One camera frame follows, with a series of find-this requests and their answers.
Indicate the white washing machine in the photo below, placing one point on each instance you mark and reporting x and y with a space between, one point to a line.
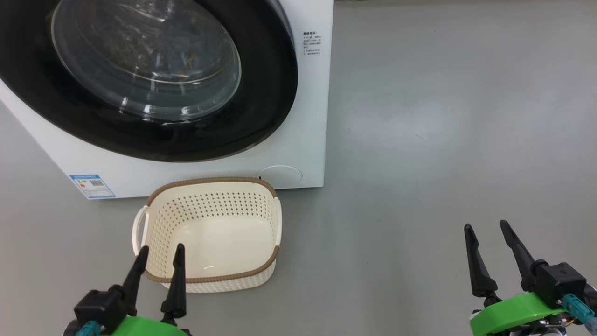
308 116

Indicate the cream perforated laundry basket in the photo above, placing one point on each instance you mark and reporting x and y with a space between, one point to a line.
214 242

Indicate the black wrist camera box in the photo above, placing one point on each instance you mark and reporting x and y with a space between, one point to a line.
559 282
98 308

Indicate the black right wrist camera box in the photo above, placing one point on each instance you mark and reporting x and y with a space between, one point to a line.
559 282

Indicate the printed text notice label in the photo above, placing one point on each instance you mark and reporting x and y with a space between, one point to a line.
312 43

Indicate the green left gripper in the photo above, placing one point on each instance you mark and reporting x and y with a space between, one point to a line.
149 326

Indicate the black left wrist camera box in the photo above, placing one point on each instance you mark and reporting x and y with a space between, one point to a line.
98 308

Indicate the round drain filter cover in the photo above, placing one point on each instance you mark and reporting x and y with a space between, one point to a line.
280 174

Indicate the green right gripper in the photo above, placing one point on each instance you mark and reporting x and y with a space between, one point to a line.
513 310

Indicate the blue energy label sticker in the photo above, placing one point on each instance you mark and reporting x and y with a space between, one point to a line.
92 186

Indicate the black washing machine door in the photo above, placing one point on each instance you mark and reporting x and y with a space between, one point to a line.
261 102

